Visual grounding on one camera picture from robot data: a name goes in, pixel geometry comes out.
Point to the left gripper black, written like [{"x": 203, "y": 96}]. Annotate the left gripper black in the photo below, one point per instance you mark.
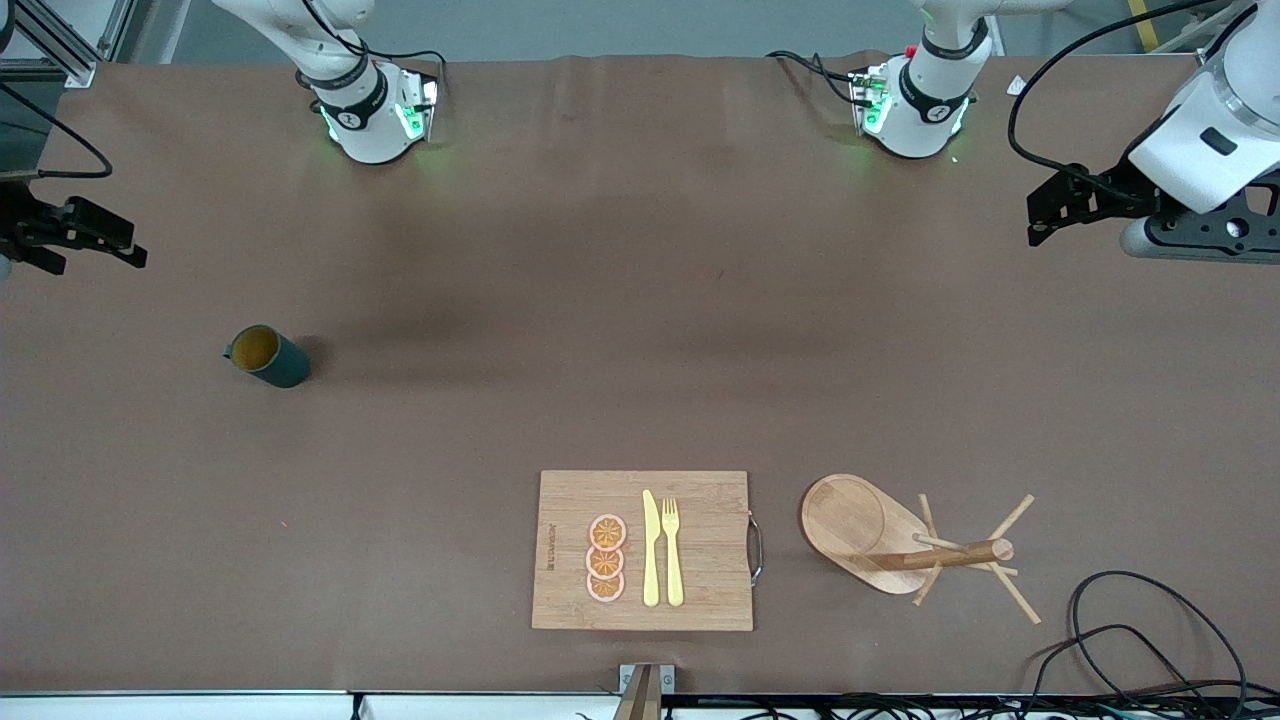
[{"x": 1122, "y": 192}]

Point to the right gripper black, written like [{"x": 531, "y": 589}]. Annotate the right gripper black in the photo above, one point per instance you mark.
[{"x": 22, "y": 222}]

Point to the dark green cup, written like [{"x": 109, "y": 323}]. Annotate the dark green cup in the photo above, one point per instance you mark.
[{"x": 275, "y": 360}]

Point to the wooden mug rack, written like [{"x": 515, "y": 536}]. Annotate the wooden mug rack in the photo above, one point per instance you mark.
[{"x": 850, "y": 520}]

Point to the white paper scrap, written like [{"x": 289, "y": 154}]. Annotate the white paper scrap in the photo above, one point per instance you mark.
[{"x": 1015, "y": 88}]

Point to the brown table cover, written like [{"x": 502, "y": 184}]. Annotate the brown table cover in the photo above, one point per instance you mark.
[{"x": 500, "y": 420}]

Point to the bamboo cutting board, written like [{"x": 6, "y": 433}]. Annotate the bamboo cutting board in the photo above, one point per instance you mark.
[{"x": 700, "y": 540}]

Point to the yellow plastic fork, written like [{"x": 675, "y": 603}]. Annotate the yellow plastic fork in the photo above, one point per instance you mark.
[{"x": 673, "y": 570}]

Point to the yellow plastic knife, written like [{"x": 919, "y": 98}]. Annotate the yellow plastic knife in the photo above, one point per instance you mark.
[{"x": 651, "y": 560}]

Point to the toy orange slice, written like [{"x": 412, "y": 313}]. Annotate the toy orange slice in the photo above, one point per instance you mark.
[
  {"x": 607, "y": 531},
  {"x": 605, "y": 588},
  {"x": 604, "y": 563}
]

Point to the aluminium frame profile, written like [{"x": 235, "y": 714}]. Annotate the aluminium frame profile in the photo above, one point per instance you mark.
[{"x": 60, "y": 55}]

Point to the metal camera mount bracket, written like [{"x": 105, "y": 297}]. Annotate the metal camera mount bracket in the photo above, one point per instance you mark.
[{"x": 645, "y": 690}]

